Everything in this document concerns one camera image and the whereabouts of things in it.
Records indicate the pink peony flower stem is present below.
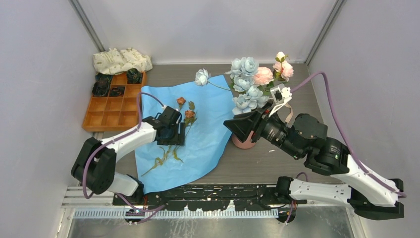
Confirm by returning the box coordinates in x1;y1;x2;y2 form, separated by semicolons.
253;51;294;92

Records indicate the cream patterned cloth bag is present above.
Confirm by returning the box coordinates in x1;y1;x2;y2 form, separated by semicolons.
93;48;153;75

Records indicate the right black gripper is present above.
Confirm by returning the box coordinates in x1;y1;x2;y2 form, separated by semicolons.
221;99;300;158

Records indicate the flower bouquet blue paper wrap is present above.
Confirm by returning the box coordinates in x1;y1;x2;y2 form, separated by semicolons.
135;75;234;193

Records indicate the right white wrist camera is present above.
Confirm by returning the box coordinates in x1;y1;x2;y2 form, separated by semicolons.
269;84;292;116

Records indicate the light blue flower stem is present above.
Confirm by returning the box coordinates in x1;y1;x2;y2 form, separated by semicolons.
195;56;271;116

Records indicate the aluminium rail frame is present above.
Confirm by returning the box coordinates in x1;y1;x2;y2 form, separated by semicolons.
62;131;360;238

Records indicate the beige ribbon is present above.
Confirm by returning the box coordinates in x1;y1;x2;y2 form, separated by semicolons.
284;103;294;125

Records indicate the orange rose stem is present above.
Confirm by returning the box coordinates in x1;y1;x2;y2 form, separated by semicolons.
172;101;197;162
141;97;186;177

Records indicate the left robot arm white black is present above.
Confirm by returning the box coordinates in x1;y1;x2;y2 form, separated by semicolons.
71;107;186;205

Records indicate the dark rolled sock left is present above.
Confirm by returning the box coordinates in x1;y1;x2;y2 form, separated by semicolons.
92;80;109;97

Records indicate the dark rolled sock middle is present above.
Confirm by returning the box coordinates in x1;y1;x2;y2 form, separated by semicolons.
108;86;125;97

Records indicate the pink cylindrical vase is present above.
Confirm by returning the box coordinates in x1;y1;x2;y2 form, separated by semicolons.
231;130;256;149

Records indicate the dark rolled sock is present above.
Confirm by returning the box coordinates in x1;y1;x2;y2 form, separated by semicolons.
92;80;109;97
126;68;143;84
108;86;125;97

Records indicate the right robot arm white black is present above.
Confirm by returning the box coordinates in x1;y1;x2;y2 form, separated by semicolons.
223;107;404;221

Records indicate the dark rolled sock top right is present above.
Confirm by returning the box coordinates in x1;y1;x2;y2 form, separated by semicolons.
126;68;143;84

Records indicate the orange compartment tray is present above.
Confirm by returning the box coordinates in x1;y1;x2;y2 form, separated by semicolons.
82;72;147;132

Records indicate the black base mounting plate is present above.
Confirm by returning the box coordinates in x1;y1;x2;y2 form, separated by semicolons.
127;184;291;212

